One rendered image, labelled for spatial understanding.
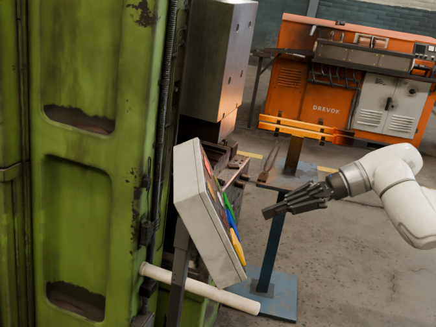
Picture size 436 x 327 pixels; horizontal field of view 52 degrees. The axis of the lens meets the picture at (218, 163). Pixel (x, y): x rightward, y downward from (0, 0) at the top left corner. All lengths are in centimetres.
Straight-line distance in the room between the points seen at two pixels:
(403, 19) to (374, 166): 817
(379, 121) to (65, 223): 418
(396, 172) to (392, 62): 389
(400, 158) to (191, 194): 57
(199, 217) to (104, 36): 68
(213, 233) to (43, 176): 80
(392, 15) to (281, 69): 450
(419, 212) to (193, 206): 55
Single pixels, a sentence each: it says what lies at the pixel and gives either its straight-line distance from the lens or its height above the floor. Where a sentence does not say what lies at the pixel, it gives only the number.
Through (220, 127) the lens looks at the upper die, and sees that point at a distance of 162.
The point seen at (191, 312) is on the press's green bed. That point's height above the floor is 30.
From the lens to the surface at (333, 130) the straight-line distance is 220.
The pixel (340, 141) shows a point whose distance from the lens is 211.
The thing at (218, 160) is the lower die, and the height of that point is 99.
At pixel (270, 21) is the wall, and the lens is 914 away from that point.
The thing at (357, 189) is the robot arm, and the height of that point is 118.
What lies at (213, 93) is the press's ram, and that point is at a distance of 154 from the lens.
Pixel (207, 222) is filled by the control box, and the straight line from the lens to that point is 105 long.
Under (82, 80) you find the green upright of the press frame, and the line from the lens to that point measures 152.
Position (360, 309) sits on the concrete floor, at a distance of 281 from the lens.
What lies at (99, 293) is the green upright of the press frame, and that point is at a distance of 187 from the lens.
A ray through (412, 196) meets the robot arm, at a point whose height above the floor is 122.
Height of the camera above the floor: 166
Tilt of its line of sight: 24 degrees down
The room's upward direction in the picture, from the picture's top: 9 degrees clockwise
